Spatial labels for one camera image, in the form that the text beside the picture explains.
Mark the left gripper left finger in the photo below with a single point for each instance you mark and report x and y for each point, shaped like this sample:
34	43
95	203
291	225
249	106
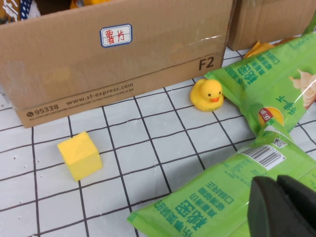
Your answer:
269	212

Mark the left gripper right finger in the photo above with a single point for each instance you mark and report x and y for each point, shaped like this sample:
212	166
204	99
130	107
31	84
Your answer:
303	200

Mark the green bag with chip picture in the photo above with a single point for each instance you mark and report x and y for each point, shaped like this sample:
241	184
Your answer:
259	81

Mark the yellow gold snack packet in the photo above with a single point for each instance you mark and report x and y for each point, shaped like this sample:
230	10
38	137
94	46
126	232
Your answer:
259	48

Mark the green bag with barcode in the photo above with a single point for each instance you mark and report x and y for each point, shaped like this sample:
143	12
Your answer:
209	192

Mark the yellow rubber duck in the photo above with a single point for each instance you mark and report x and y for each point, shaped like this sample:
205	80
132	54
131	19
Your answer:
205	96

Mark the tall taped cardboard box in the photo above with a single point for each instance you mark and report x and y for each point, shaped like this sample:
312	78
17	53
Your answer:
266	22

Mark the yellow foam cube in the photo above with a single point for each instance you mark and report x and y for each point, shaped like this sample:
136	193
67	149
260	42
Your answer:
81	158

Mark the cardboard box with F2 print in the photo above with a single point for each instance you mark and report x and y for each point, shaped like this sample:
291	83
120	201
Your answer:
148	56

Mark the white label on F2 box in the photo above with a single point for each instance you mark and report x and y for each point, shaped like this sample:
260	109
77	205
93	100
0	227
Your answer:
116	35

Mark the yellow orange chip bag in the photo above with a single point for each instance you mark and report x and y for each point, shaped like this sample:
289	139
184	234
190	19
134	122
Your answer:
76	3

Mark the brown blue shrimp chip bag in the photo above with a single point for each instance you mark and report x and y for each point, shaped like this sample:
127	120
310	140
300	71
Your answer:
10	10

